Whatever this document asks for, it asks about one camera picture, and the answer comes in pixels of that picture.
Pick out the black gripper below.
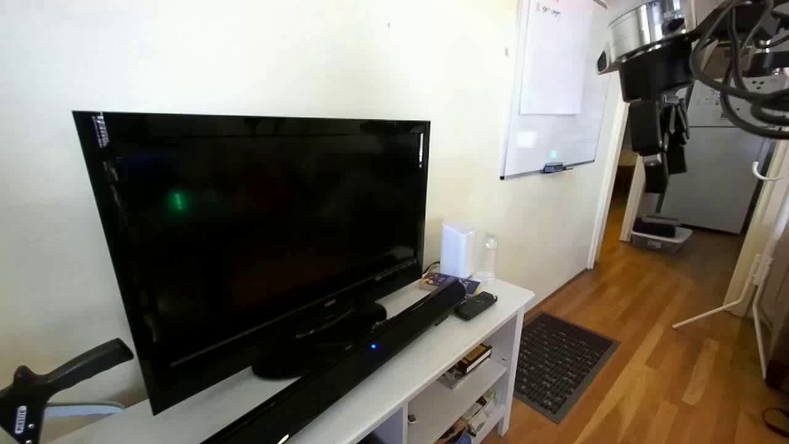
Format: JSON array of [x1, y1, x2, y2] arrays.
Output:
[[617, 49, 695, 198]]

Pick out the long black soundbar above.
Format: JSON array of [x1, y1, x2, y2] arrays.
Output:
[[200, 278, 467, 444]]

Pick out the grey refrigerator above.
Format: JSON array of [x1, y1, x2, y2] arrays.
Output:
[[657, 80, 772, 236]]

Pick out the white box with dark item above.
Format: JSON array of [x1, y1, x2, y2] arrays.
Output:
[[628, 212, 695, 254]]

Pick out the white tripod stand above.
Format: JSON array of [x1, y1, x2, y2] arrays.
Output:
[[671, 139, 789, 382]]

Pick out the small white bottle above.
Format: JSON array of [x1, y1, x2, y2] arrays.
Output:
[[477, 233, 501, 286]]

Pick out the white router box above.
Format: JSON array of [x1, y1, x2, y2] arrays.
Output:
[[439, 220, 477, 281]]

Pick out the black remote control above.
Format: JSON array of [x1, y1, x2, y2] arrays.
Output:
[[451, 288, 501, 324]]

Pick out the dark grey door mat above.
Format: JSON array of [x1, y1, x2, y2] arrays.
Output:
[[513, 310, 620, 428]]

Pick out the purple printed booklet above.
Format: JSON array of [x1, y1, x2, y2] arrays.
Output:
[[418, 268, 483, 296]]

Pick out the flat stacked books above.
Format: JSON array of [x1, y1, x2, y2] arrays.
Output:
[[441, 341, 494, 382]]

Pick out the dark shoe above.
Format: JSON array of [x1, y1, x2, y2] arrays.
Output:
[[758, 405, 789, 439]]

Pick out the white television cabinet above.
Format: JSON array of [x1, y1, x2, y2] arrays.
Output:
[[46, 275, 538, 444]]

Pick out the upright shelf books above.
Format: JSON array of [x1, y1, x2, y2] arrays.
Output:
[[433, 392, 501, 444]]

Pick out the black flat screen television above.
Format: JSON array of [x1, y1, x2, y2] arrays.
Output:
[[72, 109, 433, 416]]

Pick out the glossy black oval television base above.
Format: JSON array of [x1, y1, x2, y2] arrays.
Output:
[[248, 298, 388, 382]]

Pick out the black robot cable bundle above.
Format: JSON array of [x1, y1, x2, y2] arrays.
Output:
[[688, 0, 789, 140]]

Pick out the white wall whiteboard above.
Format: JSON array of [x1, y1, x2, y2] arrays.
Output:
[[497, 0, 617, 183]]

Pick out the black clamp handle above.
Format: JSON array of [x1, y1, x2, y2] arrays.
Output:
[[0, 339, 136, 444]]

